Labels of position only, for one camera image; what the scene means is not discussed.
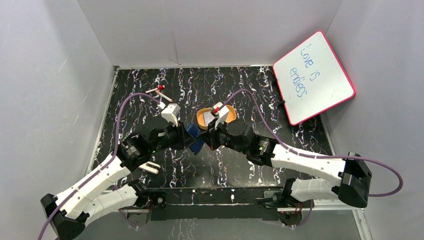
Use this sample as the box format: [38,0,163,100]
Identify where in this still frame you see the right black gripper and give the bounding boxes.
[198,118,248,156]

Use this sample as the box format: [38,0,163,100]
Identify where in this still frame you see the navy blue card holder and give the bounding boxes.
[186,122,205,156]

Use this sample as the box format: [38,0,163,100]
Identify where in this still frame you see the orange oval tray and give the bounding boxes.
[196,105,237,130]

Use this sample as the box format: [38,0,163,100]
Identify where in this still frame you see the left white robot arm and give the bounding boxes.
[40,123,200,240]

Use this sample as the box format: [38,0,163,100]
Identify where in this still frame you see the grey credit card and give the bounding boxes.
[203,111,215,126]

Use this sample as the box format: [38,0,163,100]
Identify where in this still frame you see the white whiteboard eraser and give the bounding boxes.
[138,161,162,175]

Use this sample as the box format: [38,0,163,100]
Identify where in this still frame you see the white marker pen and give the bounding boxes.
[155,90,174,103]

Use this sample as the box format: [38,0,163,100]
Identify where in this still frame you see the red capped marker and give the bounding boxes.
[145,85,165,94]

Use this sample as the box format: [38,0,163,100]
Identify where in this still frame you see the pink framed whiteboard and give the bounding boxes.
[272,30,356,126]

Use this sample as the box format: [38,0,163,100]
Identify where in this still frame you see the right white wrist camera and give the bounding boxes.
[210,102,230,130]

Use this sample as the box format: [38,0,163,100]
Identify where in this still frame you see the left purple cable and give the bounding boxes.
[37,92,165,240]

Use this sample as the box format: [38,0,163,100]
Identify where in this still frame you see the purple cable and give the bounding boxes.
[37,92,165,240]
[218,88,404,198]

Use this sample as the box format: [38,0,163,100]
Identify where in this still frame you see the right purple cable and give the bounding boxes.
[218,88,404,198]

